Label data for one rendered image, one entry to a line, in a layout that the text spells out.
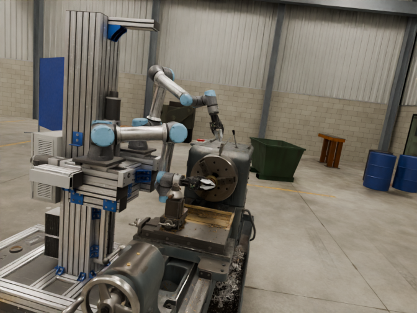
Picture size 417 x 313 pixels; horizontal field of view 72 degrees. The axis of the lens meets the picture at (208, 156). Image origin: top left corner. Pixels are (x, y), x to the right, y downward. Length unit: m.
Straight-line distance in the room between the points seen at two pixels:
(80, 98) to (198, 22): 10.69
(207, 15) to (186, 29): 0.99
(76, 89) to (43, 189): 0.73
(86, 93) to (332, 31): 11.58
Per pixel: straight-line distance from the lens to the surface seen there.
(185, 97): 1.91
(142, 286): 0.79
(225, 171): 1.88
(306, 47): 12.52
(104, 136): 1.63
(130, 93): 12.71
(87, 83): 2.03
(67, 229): 2.32
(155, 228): 1.38
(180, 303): 1.16
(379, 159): 8.06
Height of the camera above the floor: 1.57
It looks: 10 degrees down
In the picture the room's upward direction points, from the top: 7 degrees clockwise
